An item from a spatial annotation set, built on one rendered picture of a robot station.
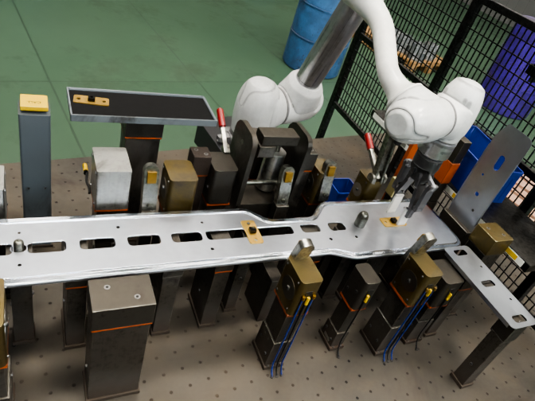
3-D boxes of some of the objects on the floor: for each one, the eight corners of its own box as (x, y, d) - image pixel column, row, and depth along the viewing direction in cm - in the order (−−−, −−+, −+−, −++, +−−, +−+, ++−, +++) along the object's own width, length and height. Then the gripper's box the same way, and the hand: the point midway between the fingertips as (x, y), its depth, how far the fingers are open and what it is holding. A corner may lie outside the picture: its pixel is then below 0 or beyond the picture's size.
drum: (303, 79, 481) (338, -25, 422) (270, 52, 520) (298, -48, 460) (349, 79, 518) (388, -18, 458) (315, 53, 556) (346, -39, 496)
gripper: (402, 134, 132) (369, 200, 146) (441, 173, 120) (401, 239, 134) (423, 135, 136) (388, 199, 149) (462, 173, 124) (421, 238, 137)
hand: (399, 210), depth 140 cm, fingers open, 5 cm apart
